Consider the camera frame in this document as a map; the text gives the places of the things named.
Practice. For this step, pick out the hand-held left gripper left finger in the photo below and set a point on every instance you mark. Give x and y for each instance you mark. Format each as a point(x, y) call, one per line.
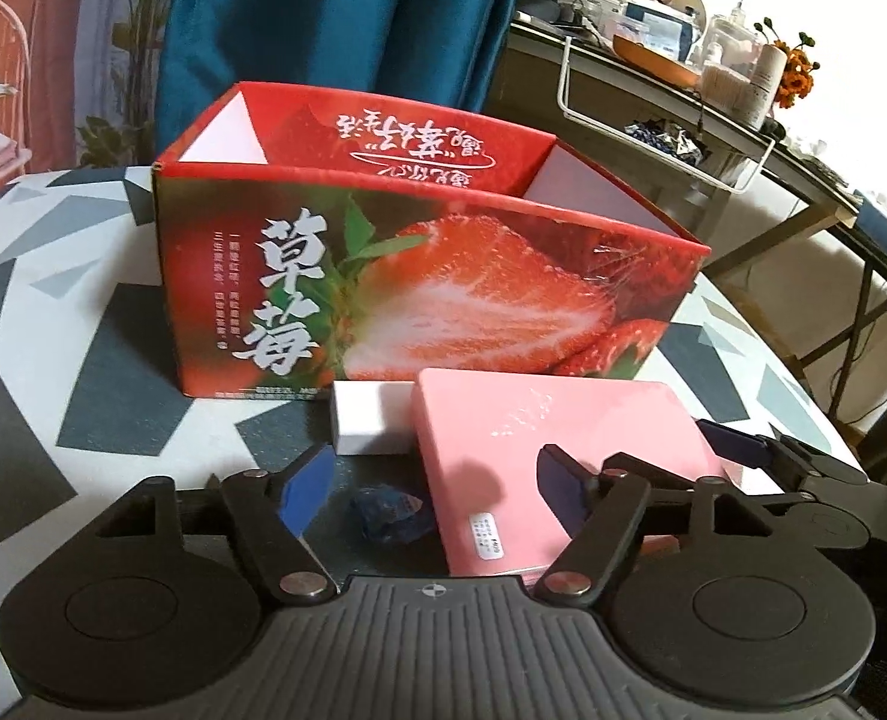
point(304, 491)

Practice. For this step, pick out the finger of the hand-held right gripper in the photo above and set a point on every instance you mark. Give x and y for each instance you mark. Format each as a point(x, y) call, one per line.
point(735, 446)

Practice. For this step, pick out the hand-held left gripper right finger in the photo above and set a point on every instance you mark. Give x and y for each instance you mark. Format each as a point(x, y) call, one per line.
point(559, 491)

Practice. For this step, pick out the pink box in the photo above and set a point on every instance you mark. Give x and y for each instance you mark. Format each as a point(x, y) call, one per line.
point(548, 435)

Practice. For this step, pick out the blue translucent object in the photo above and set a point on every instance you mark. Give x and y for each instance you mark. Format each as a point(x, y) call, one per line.
point(391, 514)

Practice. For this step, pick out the small white box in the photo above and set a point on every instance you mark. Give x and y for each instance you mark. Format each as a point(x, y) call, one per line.
point(368, 416)

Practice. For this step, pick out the red strawberry print box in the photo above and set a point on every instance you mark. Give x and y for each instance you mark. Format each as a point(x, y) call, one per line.
point(488, 300)

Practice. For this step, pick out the geometric patterned tablecloth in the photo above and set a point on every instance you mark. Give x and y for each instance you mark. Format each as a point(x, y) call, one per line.
point(76, 360)

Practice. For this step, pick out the dark dressing desk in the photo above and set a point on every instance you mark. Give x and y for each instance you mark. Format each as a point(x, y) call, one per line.
point(803, 187)

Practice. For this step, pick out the foil wrappers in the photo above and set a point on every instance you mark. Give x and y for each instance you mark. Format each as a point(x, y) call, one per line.
point(660, 139)

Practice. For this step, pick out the cotton swab container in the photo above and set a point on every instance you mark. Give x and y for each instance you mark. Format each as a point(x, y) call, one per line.
point(724, 86)

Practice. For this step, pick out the white bottle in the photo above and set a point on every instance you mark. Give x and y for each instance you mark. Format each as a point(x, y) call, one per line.
point(765, 82)

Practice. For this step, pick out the orange flower bouquet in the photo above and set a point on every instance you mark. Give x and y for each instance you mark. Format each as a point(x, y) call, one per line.
point(795, 71)

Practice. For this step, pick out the orange bowl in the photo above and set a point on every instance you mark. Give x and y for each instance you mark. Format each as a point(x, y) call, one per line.
point(653, 64)

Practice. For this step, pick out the clear plastic jar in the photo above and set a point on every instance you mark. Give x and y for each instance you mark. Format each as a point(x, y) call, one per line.
point(735, 37)

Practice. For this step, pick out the blue and white packet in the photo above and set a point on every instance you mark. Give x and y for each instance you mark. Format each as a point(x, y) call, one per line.
point(660, 22)

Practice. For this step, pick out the blue curtain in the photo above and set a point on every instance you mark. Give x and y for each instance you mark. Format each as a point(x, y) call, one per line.
point(338, 15)

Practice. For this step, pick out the printed wall backdrop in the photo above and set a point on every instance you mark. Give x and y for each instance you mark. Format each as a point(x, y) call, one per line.
point(53, 52)

